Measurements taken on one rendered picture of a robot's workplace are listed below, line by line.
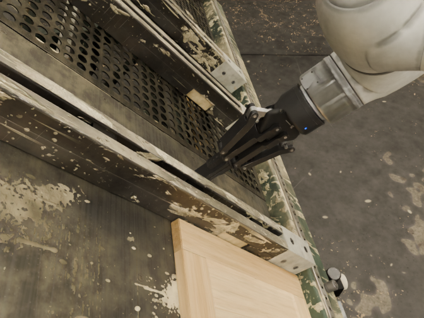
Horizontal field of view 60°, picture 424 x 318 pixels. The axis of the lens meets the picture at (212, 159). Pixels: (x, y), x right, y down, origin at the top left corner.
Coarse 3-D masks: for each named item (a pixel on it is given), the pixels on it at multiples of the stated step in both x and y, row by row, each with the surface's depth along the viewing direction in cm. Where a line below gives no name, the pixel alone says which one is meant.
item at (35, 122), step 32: (0, 64) 40; (0, 96) 38; (32, 96) 40; (64, 96) 45; (0, 128) 41; (32, 128) 42; (64, 128) 43; (96, 128) 48; (64, 160) 47; (96, 160) 48; (128, 160) 49; (160, 160) 55; (128, 192) 54; (160, 192) 55; (192, 192) 57; (224, 192) 66; (192, 224) 63; (224, 224) 65; (256, 224) 70; (288, 256) 78
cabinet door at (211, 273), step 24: (192, 240) 60; (216, 240) 66; (192, 264) 56; (216, 264) 62; (240, 264) 68; (264, 264) 76; (192, 288) 53; (216, 288) 58; (240, 288) 64; (264, 288) 71; (288, 288) 79; (192, 312) 50; (216, 312) 55; (240, 312) 60; (264, 312) 66; (288, 312) 73
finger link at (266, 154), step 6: (276, 144) 63; (264, 150) 63; (270, 150) 63; (276, 150) 62; (282, 150) 62; (288, 150) 62; (294, 150) 62; (258, 156) 63; (264, 156) 62; (270, 156) 63; (252, 162) 63; (258, 162) 63; (246, 168) 64
